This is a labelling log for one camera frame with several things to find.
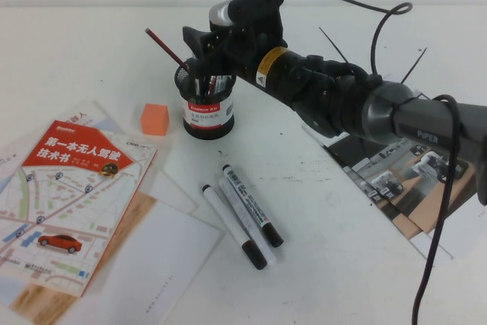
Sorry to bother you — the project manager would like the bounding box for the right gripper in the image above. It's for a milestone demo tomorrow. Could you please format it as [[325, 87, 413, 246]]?
[[181, 8, 290, 81]]

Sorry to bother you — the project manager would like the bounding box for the black mesh pen holder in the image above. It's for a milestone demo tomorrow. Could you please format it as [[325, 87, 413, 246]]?
[[174, 59, 237, 141]]

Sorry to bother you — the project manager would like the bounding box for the white translucent pen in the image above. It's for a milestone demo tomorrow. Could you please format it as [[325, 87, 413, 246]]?
[[217, 177, 277, 266]]

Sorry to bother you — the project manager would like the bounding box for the red pencil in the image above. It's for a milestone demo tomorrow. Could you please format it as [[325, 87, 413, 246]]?
[[145, 27, 188, 68]]

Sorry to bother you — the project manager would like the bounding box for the orange foam cube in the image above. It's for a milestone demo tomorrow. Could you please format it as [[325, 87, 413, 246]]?
[[139, 103, 170, 137]]

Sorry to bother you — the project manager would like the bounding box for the brochure with red title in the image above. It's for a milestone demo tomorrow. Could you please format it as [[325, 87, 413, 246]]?
[[60, 99, 129, 140]]

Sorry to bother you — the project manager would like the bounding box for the black zip tie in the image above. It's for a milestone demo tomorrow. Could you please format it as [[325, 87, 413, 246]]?
[[318, 27, 350, 64], [399, 48, 428, 83]]

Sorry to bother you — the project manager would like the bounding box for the white glossy paper sheet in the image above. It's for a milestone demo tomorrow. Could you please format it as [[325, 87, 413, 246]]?
[[148, 167, 201, 216]]

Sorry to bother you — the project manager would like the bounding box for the printed marker black cap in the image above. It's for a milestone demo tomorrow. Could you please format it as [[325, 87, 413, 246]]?
[[221, 164, 285, 249]]

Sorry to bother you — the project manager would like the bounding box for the plain white marker black cap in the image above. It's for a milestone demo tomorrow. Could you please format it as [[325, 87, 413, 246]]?
[[201, 184, 268, 271]]

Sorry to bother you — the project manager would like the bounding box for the orange car map book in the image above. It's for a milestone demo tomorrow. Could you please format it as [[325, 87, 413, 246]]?
[[0, 119, 159, 298]]

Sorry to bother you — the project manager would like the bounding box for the white sheet with wood print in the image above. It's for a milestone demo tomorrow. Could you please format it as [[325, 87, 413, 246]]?
[[9, 191, 225, 325]]

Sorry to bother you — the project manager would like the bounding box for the robot lab photo brochure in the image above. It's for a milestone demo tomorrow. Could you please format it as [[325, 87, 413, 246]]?
[[301, 123, 479, 244]]

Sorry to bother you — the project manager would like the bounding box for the white brochure under photo brochure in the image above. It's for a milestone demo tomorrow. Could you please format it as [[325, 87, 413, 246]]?
[[409, 221, 457, 267]]

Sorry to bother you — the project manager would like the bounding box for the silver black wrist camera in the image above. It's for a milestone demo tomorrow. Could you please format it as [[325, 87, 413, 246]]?
[[208, 0, 287, 33]]

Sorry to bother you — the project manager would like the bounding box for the black hanging cable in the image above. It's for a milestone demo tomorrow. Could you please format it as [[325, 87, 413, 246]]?
[[412, 94, 463, 325]]

